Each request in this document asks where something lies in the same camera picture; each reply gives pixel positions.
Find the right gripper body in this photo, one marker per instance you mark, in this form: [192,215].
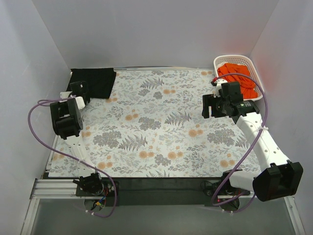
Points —
[208,105]

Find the black t shirt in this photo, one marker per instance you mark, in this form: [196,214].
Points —
[100,81]

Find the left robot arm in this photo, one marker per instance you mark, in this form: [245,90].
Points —
[67,124]

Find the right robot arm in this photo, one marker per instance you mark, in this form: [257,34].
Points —
[279,177]

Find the orange t shirt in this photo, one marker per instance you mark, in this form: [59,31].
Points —
[246,85]

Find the white perforated plastic basket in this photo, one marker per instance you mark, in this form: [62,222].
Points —
[240,60]

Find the floral patterned table mat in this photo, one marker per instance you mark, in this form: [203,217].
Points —
[151,126]

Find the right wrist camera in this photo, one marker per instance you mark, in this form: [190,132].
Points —
[225,90]

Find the aluminium back rail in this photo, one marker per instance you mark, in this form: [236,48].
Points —
[154,68]

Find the aluminium rail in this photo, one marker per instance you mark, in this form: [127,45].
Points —
[133,191]
[154,68]

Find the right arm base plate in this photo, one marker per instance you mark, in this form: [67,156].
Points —
[209,188]

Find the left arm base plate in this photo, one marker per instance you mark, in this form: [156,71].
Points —
[108,189]

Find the aluminium front rail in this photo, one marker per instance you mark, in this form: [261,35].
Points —
[133,191]

